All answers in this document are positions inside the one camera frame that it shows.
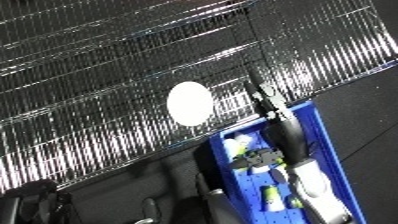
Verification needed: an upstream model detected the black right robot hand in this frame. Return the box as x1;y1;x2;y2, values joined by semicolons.
243;70;311;165

